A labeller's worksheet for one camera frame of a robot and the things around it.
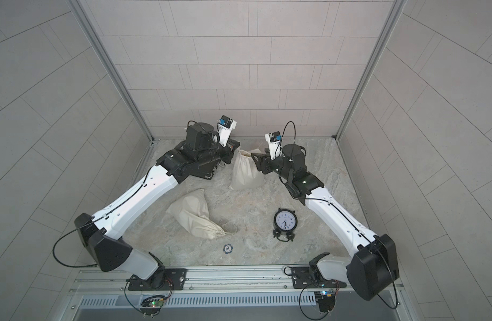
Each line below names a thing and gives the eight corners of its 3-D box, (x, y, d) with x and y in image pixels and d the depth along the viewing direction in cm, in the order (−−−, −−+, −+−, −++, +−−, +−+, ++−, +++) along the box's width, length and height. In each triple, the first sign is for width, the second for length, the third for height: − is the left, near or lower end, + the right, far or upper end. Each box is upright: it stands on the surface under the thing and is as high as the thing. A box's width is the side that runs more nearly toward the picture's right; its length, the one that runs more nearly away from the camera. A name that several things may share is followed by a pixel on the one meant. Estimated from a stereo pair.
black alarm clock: (273, 241, 82) (274, 239, 79) (272, 212, 90) (272, 208, 88) (298, 241, 82) (299, 239, 79) (294, 212, 90) (295, 209, 88)
